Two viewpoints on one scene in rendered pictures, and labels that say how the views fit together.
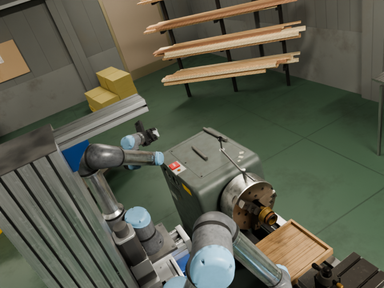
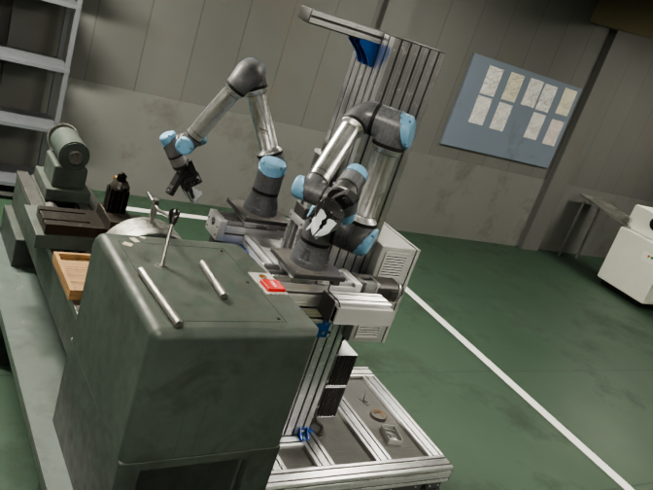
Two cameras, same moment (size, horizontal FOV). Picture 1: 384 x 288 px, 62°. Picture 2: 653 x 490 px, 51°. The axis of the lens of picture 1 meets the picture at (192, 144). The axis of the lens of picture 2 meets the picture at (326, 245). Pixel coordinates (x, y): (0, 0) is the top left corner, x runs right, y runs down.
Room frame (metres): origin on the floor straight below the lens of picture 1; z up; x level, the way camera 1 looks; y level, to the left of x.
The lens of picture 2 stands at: (3.60, -0.27, 2.08)
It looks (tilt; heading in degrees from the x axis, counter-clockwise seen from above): 19 degrees down; 164
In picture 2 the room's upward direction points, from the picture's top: 19 degrees clockwise
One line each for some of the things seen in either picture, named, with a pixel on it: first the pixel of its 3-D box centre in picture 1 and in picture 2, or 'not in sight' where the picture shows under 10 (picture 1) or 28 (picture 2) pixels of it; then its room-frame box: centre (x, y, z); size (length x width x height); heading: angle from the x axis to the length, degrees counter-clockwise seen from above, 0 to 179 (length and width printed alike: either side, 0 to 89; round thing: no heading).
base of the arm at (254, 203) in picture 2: not in sight; (262, 199); (0.78, 0.22, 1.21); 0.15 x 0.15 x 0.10
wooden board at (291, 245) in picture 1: (287, 252); (110, 276); (1.15, -0.32, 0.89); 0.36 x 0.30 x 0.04; 111
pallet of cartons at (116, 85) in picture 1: (109, 93); not in sight; (6.46, 1.30, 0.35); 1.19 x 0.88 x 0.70; 20
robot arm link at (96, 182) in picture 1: (102, 191); (373, 183); (1.31, 0.49, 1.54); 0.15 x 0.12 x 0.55; 61
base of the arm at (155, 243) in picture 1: (147, 238); (312, 250); (1.25, 0.37, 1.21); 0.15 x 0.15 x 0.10
